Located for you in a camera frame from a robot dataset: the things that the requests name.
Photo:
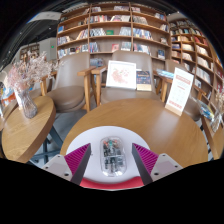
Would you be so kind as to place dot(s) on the white sign on wooden base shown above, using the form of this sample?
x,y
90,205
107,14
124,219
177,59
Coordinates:
x,y
180,90

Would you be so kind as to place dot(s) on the light blue book stack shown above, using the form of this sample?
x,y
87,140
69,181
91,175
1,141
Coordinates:
x,y
165,74

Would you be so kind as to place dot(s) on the dark blue book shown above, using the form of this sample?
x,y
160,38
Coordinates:
x,y
144,80

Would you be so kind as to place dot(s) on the glass vase with pink flowers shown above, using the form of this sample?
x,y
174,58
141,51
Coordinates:
x,y
26,103

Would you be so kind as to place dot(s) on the distant wooden bookshelf unit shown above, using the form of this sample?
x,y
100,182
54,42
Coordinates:
x,y
29,51

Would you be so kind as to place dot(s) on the wide wooden bookshelf unit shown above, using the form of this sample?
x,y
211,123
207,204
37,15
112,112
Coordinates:
x,y
110,26

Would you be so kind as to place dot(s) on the transparent computer mouse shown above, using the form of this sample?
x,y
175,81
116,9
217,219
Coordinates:
x,y
112,156

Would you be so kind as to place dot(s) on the stack of colourful books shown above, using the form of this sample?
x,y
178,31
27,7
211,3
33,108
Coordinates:
x,y
205,110

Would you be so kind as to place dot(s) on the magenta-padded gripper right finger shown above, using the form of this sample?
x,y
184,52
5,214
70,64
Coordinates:
x,y
163,165

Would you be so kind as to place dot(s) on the round wooden side table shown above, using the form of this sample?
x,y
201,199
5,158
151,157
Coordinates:
x,y
23,133
216,143
6,115

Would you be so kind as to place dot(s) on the white mouse pad red rest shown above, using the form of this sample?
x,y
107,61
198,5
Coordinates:
x,y
90,135

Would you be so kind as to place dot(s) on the white framed floral picture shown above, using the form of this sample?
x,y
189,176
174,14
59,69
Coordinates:
x,y
121,75

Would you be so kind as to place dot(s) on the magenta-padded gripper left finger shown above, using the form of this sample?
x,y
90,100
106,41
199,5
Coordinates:
x,y
60,165

